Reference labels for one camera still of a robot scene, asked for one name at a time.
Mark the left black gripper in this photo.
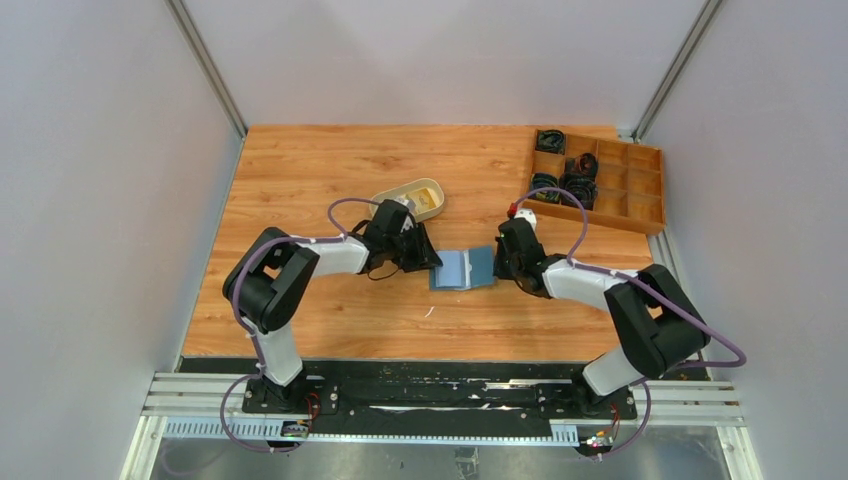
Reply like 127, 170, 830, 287
386, 223, 443, 274

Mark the blue leather card holder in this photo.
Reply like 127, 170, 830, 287
429, 246, 496, 291

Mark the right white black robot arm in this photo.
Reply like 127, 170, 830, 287
496, 216, 711, 418

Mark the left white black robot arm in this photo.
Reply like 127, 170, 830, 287
222, 199, 443, 413

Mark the yellow card in tray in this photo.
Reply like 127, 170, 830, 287
407, 188, 439, 215

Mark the cream oval tray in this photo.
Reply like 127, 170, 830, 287
371, 178, 446, 222

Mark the rolled dark belt left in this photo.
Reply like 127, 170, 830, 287
529, 172, 560, 204

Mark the rolled black belt large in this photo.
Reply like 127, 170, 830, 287
560, 175, 598, 210

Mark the rolled black belt middle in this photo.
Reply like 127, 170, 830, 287
564, 152, 599, 180

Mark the rolled black belt top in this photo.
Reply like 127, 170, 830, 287
535, 129, 566, 155

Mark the wooden compartment organizer box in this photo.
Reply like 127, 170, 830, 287
523, 128, 666, 235

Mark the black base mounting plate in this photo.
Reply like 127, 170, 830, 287
178, 357, 710, 440

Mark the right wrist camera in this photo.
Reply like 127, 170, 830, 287
508, 205, 537, 230

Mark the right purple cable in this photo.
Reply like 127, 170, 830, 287
508, 186, 748, 458

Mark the purple cable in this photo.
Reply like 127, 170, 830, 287
219, 197, 382, 454
508, 186, 748, 458

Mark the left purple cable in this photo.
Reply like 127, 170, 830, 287
219, 197, 382, 454

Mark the aluminium rail frame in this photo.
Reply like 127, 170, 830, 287
122, 373, 762, 479

